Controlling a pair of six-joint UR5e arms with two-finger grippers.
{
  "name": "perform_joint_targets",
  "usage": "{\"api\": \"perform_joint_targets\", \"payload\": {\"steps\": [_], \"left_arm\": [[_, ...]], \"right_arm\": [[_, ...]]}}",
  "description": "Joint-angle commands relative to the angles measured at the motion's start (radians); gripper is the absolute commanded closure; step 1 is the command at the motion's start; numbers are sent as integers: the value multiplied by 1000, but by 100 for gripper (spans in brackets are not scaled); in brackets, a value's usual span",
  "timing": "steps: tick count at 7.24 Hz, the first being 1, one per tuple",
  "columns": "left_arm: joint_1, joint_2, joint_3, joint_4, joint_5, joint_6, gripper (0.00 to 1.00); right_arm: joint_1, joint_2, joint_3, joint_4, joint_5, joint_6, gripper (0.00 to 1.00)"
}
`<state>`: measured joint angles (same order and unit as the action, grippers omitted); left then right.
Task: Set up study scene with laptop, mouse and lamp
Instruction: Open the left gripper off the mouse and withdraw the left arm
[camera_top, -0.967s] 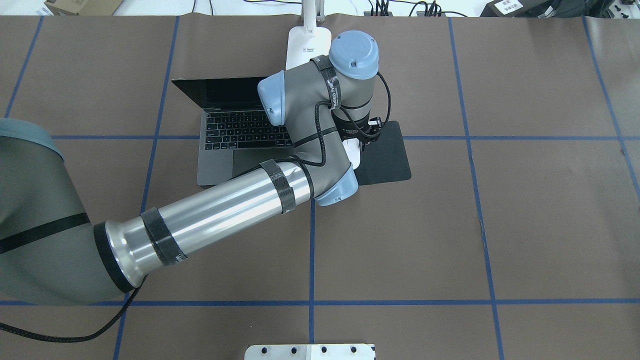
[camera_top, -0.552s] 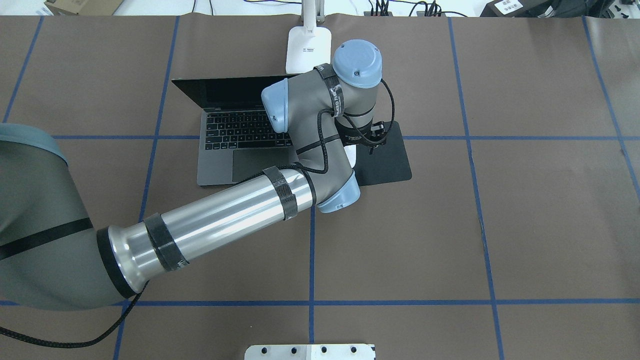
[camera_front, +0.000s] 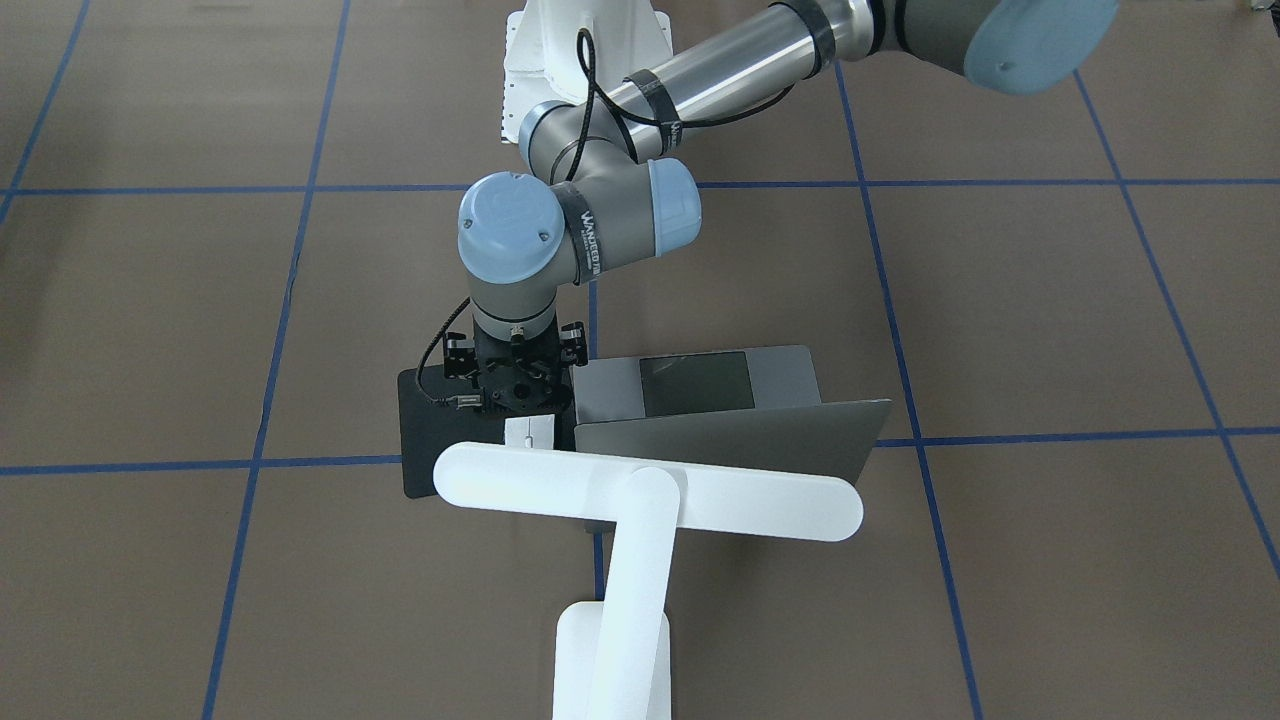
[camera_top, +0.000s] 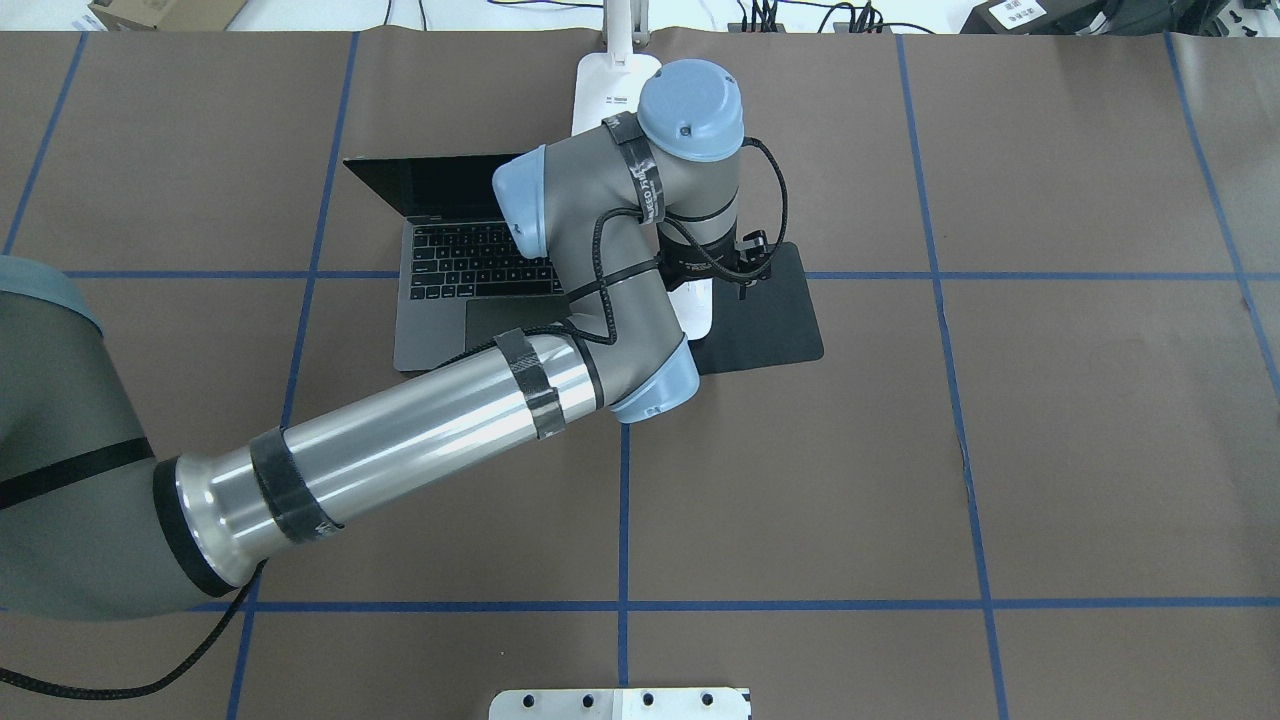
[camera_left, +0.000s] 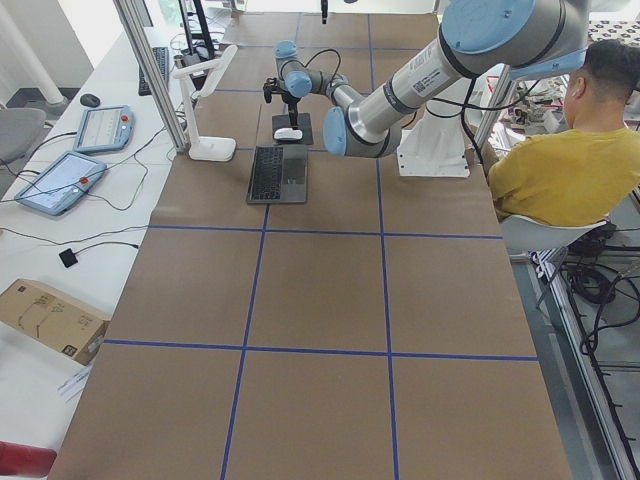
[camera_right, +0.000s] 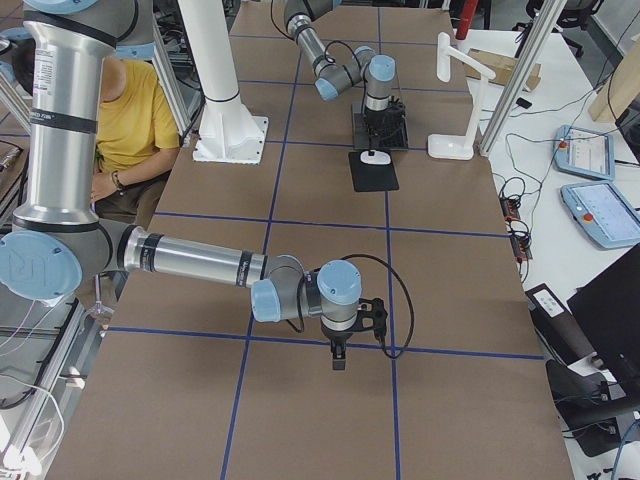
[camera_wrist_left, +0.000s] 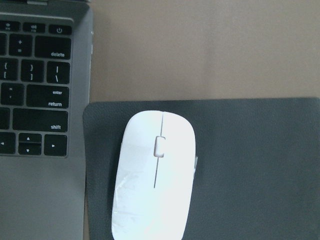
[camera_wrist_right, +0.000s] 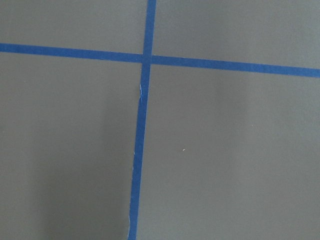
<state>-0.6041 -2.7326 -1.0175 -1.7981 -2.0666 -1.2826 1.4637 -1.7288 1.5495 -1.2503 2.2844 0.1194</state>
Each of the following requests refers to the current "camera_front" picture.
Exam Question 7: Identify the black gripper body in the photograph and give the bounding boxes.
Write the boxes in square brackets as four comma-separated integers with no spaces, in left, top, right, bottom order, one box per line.
[444,322,588,415]

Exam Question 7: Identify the black mouse pad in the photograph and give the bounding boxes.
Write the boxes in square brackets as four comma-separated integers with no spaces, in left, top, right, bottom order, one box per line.
[397,365,576,498]

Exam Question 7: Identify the grey laptop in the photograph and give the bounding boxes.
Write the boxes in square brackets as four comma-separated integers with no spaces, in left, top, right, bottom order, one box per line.
[573,345,892,542]

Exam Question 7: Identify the white computer mouse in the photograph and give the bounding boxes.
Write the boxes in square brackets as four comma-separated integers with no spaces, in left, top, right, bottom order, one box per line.
[503,414,557,450]

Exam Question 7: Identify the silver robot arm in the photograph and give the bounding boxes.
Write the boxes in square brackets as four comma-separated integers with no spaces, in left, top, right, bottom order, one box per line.
[413,1,1119,416]

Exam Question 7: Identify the white desk lamp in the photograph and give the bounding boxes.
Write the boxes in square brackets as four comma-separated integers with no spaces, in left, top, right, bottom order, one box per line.
[434,442,864,719]

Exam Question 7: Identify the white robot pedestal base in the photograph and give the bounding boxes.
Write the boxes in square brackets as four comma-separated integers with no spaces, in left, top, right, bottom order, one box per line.
[500,1,675,143]

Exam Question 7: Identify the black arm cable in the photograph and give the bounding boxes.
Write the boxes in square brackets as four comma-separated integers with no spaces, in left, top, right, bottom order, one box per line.
[548,28,801,186]

